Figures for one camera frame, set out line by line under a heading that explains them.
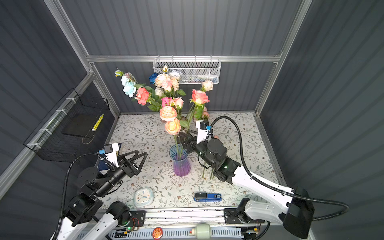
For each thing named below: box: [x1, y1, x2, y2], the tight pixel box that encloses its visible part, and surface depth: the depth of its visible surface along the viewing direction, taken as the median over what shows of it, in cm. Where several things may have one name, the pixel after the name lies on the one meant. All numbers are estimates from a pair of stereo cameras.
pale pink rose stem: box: [200, 79, 214, 92], surface depth 82 cm
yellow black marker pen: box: [91, 113, 105, 132], surface depth 79 cm
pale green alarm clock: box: [133, 186, 154, 208], surface depth 79 cm
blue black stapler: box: [193, 192, 222, 202], surface depth 80 cm
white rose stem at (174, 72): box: [169, 69, 183, 78], surface depth 79 cm
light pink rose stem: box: [174, 97, 185, 120], surface depth 71 cm
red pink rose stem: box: [187, 89, 210, 133], surface depth 62 cm
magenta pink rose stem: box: [161, 97, 172, 107], surface depth 70 cm
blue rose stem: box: [149, 72, 159, 84], surface depth 83 cm
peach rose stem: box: [155, 73, 173, 92], surface depth 74 cm
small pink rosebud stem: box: [161, 78, 174, 97], surface depth 72 cm
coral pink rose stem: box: [134, 87, 152, 106], surface depth 72 cm
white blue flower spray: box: [114, 67, 137, 98], surface depth 71 cm
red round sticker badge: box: [152, 227, 164, 240], surface depth 71 cm
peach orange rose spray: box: [159, 105, 183, 160], surface depth 66 cm
